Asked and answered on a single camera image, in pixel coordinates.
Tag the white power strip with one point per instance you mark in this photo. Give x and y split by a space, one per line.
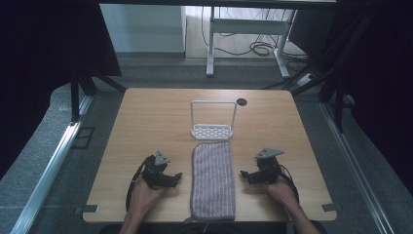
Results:
305 79

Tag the black curtain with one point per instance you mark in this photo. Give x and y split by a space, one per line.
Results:
48 65
373 81

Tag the black metal stand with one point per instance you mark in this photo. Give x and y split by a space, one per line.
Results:
328 81
85 87

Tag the white towel rack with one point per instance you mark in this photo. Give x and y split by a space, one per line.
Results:
212 124

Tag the purple striped towel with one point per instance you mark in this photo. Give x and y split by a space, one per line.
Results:
213 180

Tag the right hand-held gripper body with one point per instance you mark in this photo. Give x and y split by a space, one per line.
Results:
268 166

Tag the black table grommet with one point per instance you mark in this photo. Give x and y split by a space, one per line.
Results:
241 102

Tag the aluminium rail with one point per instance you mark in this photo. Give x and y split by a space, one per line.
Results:
355 169
48 175

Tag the white metal desk frame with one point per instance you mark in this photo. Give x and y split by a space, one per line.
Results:
246 29

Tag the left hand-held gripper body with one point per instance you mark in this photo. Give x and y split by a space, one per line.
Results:
155 170

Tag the person's left hand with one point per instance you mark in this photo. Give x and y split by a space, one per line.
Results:
142 196

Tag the person's right hand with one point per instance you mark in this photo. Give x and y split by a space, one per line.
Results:
281 191

